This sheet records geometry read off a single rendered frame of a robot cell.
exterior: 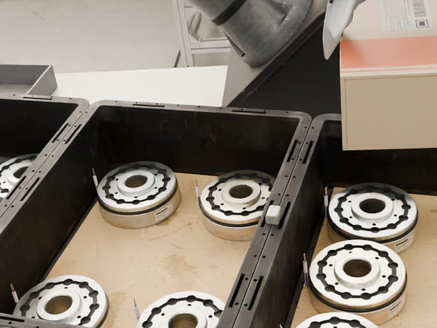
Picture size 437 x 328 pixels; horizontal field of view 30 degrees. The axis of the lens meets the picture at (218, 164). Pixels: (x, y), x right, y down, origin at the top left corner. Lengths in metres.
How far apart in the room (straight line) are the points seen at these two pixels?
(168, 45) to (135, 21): 0.31
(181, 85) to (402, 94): 0.92
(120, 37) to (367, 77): 2.80
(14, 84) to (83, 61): 1.63
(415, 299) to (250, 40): 0.51
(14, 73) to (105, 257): 0.76
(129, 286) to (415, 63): 0.43
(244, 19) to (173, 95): 0.36
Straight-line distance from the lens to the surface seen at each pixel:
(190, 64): 3.02
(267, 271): 0.79
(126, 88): 1.59
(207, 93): 1.53
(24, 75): 1.67
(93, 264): 0.99
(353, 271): 0.90
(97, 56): 3.33
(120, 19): 3.60
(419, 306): 0.89
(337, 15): 0.72
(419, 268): 0.93
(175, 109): 1.05
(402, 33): 0.75
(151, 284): 0.94
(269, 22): 1.22
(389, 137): 0.72
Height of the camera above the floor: 1.47
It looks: 35 degrees down
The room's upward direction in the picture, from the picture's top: 8 degrees counter-clockwise
